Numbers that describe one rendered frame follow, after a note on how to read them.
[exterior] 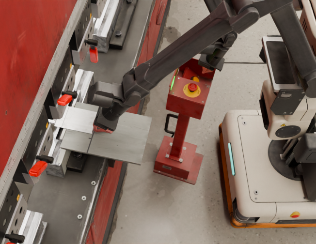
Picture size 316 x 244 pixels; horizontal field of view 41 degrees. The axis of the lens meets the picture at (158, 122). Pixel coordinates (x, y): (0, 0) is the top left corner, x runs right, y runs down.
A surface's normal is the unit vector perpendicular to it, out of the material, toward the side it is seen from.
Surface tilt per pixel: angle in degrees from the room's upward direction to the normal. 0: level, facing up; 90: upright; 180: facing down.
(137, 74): 46
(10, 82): 90
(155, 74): 77
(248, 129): 0
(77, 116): 0
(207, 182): 0
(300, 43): 82
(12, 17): 90
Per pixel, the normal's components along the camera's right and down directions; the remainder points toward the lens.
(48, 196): 0.07, -0.52
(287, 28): 0.07, 0.81
